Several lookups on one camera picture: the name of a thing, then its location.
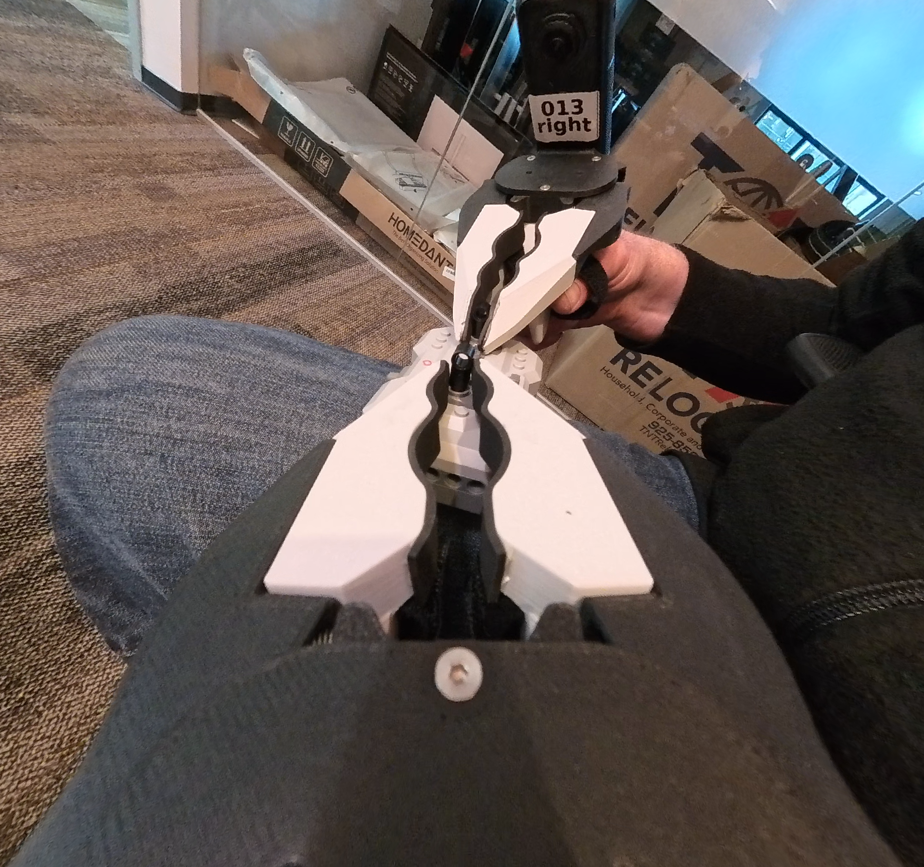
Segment black printed box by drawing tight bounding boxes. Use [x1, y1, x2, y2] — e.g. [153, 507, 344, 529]
[369, 23, 463, 124]

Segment person's blue jeans leg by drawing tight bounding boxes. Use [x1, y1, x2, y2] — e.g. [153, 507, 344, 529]
[47, 316, 701, 659]

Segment grey chair armrest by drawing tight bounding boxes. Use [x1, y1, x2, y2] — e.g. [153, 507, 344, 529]
[787, 333, 867, 384]

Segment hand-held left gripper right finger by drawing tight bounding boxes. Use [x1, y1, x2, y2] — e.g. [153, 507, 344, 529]
[484, 359, 658, 622]

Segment large printed cardboard box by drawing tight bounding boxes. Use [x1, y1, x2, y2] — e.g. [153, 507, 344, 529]
[538, 322, 759, 452]
[614, 62, 867, 233]

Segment open-flap cardboard box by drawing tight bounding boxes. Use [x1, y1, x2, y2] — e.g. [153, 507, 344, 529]
[650, 167, 838, 287]

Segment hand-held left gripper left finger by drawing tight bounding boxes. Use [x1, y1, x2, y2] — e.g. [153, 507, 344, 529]
[265, 366, 443, 622]

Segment flat white packaged boxes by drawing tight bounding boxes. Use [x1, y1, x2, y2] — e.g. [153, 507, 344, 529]
[231, 47, 506, 254]

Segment person's right forearm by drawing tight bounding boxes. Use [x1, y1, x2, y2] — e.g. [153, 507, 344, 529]
[650, 225, 924, 406]

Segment grey remote controller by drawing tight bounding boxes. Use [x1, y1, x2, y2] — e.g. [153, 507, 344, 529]
[369, 326, 578, 485]

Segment white pillar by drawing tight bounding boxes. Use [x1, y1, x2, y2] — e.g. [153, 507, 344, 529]
[123, 0, 203, 114]

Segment person's right hand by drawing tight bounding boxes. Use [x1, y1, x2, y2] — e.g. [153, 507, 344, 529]
[553, 229, 694, 348]

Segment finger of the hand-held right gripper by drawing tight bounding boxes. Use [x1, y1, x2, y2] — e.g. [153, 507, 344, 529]
[452, 203, 521, 355]
[481, 210, 596, 358]

